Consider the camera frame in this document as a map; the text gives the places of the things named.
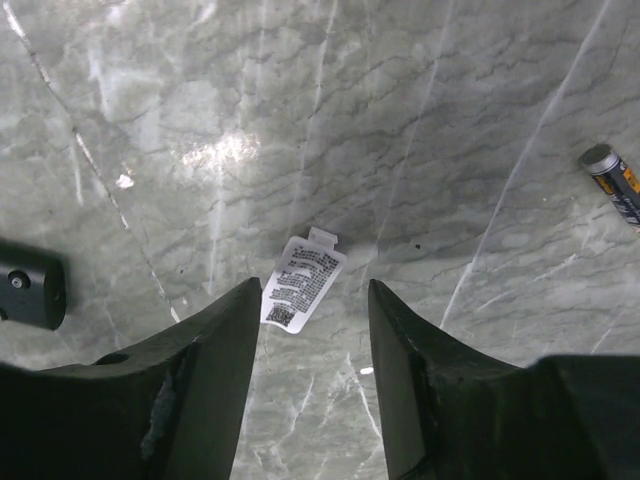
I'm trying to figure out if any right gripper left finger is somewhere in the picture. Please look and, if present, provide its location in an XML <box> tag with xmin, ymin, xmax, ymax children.
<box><xmin>1</xmin><ymin>278</ymin><xmax>262</xmax><ymax>479</ymax></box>

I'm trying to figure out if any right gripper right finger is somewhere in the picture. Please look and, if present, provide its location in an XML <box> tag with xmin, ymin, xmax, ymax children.
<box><xmin>368</xmin><ymin>280</ymin><xmax>639</xmax><ymax>479</ymax></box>

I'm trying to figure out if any remote battery cover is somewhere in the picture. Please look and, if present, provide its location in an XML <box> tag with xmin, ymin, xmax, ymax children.
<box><xmin>260</xmin><ymin>227</ymin><xmax>347</xmax><ymax>335</ymax></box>

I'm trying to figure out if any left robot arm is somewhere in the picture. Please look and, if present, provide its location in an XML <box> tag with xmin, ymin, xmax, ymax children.
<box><xmin>1</xmin><ymin>239</ymin><xmax>67</xmax><ymax>331</ymax></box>

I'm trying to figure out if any dark battery lowest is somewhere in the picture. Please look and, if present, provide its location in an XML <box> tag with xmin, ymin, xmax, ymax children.
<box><xmin>579</xmin><ymin>143</ymin><xmax>639</xmax><ymax>231</ymax></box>

